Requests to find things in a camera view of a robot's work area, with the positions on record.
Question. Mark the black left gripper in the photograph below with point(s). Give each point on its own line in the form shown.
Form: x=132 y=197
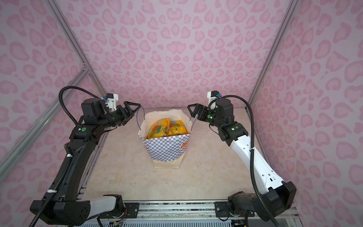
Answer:
x=127 y=104

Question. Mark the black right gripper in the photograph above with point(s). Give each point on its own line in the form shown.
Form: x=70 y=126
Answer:
x=199 y=109

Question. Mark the yellow candy snack bag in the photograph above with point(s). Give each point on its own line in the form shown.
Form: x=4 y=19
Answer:
x=177 y=128

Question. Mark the yellow chips bag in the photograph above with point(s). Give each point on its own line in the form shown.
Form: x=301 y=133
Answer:
x=159 y=129

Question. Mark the blue checkered paper bag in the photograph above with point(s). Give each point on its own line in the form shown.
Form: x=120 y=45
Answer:
x=166 y=152

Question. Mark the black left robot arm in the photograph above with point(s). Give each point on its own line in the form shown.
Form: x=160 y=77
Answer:
x=59 y=205

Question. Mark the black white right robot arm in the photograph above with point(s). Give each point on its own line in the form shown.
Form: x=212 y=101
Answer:
x=272 y=195

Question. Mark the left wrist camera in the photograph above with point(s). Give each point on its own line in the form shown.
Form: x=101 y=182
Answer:
x=111 y=101

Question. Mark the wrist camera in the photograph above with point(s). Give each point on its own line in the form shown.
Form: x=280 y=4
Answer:
x=212 y=95
x=111 y=101

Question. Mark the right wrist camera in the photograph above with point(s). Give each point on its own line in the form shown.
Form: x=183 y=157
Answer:
x=212 y=95

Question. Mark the left aluminium frame post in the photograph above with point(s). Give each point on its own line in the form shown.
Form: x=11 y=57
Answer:
x=72 y=39

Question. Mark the aluminium frame post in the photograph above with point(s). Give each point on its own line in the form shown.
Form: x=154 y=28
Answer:
x=279 y=22
x=72 y=39

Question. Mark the right aluminium frame post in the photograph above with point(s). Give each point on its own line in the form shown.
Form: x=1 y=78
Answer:
x=279 y=22

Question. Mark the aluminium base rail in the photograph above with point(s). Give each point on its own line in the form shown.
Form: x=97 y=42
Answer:
x=184 y=213

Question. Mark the diagonal aluminium frame bar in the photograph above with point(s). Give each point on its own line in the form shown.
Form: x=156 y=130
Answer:
x=17 y=152

